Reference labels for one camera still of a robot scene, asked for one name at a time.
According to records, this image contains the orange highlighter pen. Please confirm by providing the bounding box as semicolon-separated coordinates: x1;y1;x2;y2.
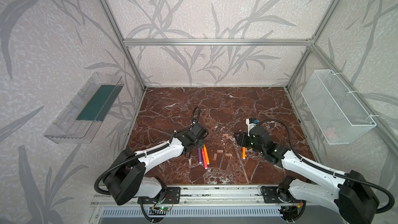
242;147;246;160
203;145;210;165

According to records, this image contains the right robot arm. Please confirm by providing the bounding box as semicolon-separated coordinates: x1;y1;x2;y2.
234;125;395;224

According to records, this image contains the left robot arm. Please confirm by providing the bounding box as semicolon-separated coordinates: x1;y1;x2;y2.
94;122;208;205

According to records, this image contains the purple highlighter pen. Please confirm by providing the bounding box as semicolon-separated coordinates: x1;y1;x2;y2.
198;148;203;164

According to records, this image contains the pink highlighter pen near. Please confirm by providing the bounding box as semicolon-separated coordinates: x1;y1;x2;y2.
201;148;208;170

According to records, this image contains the green circuit board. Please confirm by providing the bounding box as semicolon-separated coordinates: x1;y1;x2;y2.
149;206;173;216

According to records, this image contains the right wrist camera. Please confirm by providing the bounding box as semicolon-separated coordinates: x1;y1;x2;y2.
246;118;259;136

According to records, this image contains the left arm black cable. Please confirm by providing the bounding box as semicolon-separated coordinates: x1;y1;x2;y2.
94;106;202;196

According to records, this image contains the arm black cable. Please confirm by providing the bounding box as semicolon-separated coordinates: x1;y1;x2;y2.
94;106;202;196
256;119;395;215

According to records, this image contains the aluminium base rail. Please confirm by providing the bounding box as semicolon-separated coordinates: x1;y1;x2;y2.
90;184;352;207

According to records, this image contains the white wire mesh basket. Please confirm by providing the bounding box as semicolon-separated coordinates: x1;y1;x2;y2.
302;69;377;145

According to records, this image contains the clear plastic wall bin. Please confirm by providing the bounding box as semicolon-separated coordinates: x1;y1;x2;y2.
44;72;124;144

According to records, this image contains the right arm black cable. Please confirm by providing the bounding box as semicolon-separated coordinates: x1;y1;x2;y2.
256;119;395;215

